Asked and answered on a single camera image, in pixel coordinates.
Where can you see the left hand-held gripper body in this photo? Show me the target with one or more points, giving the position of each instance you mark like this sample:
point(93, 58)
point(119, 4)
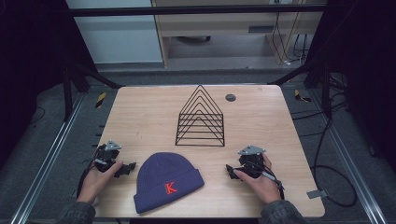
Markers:
point(106, 160)

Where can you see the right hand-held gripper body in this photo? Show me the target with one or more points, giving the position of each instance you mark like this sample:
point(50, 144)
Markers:
point(251, 161)

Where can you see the person's left hand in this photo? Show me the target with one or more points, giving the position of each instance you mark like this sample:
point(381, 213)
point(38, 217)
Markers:
point(93, 183)

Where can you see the person's right hand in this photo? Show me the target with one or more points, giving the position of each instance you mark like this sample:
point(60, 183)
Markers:
point(264, 186)

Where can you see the purple knit beanie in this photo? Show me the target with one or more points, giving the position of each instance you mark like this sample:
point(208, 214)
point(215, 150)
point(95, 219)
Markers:
point(162, 177)

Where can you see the yellow black striped tape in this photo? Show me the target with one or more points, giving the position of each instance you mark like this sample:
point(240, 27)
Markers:
point(100, 100)
point(298, 95)

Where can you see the grey round table grommet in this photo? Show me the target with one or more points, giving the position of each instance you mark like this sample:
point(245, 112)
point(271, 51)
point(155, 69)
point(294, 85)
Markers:
point(230, 97)

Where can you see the grey tape piece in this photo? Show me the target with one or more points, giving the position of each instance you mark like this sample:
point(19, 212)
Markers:
point(317, 194)

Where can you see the black metal stand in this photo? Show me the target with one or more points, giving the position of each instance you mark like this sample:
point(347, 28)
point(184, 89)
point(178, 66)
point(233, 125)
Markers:
point(67, 93)
point(326, 90)

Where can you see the white cabinet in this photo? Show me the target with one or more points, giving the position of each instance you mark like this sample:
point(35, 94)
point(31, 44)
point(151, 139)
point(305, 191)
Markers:
point(118, 40)

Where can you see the dark curtain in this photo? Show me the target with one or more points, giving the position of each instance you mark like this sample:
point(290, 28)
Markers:
point(31, 62)
point(367, 62)

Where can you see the light wooden desk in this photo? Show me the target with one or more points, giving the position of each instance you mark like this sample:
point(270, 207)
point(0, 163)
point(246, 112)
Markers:
point(218, 23)

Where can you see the aluminium floor rail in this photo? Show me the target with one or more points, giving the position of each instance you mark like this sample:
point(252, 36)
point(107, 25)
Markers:
point(351, 161)
point(46, 158)

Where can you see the black horizontal frame bar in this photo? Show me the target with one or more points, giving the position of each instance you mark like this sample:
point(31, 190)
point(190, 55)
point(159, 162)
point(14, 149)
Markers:
point(193, 10)

